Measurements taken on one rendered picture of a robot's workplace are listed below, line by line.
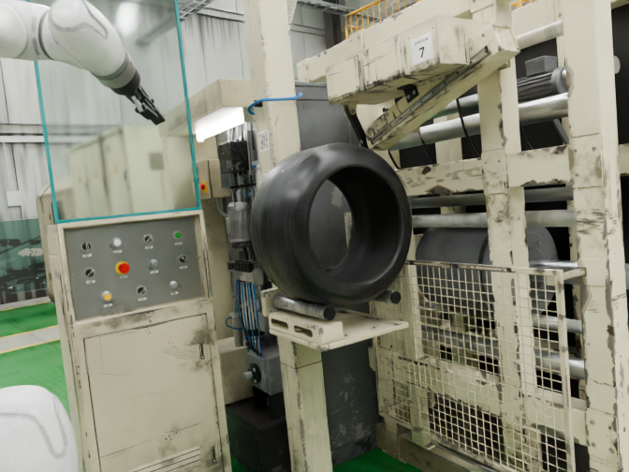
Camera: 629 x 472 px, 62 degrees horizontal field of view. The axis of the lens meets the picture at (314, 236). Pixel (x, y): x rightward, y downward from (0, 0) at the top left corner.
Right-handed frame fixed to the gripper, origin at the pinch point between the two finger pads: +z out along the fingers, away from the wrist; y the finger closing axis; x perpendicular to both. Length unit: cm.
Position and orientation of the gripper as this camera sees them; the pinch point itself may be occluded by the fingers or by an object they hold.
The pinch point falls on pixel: (154, 114)
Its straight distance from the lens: 147.3
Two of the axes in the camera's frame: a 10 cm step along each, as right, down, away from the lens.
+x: -9.1, 4.2, -0.1
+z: 1.1, 2.5, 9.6
